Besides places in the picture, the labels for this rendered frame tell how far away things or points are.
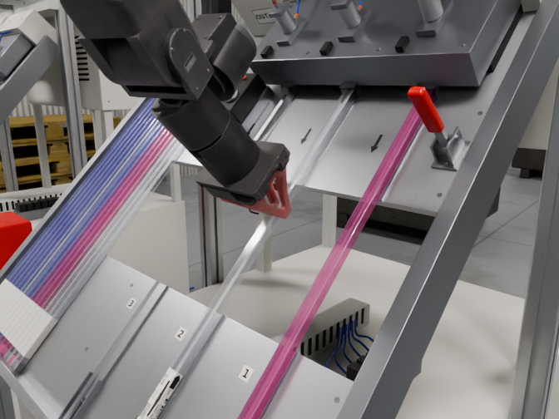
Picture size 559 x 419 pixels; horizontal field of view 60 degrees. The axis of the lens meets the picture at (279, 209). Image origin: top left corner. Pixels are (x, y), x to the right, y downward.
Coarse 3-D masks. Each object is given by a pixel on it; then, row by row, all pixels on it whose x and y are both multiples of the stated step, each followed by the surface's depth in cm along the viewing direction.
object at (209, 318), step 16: (352, 96) 63; (336, 112) 62; (320, 128) 62; (320, 144) 60; (304, 160) 60; (304, 176) 59; (288, 192) 58; (272, 224) 57; (256, 240) 56; (240, 256) 56; (256, 256) 56; (240, 272) 54; (224, 288) 54; (224, 304) 53; (208, 320) 52; (192, 336) 52; (192, 352) 51; (176, 368) 50
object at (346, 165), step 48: (288, 96) 72; (336, 96) 66; (384, 96) 61; (480, 96) 53; (288, 144) 65; (336, 144) 60; (384, 144) 56; (336, 192) 55; (384, 192) 51; (432, 192) 49
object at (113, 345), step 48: (96, 288) 68; (144, 288) 62; (48, 336) 67; (96, 336) 62; (144, 336) 57; (240, 336) 50; (48, 384) 61; (96, 384) 56; (144, 384) 53; (192, 384) 50; (240, 384) 47; (288, 384) 44; (336, 384) 42
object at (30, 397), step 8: (0, 360) 65; (0, 368) 64; (8, 368) 64; (8, 376) 62; (16, 376) 62; (8, 384) 61; (16, 384) 61; (24, 384) 61; (16, 392) 60; (24, 392) 59; (32, 392) 60; (24, 400) 58; (32, 400) 57; (40, 400) 59; (32, 408) 56; (40, 408) 56; (48, 408) 57; (40, 416) 55; (48, 416) 55; (56, 416) 56
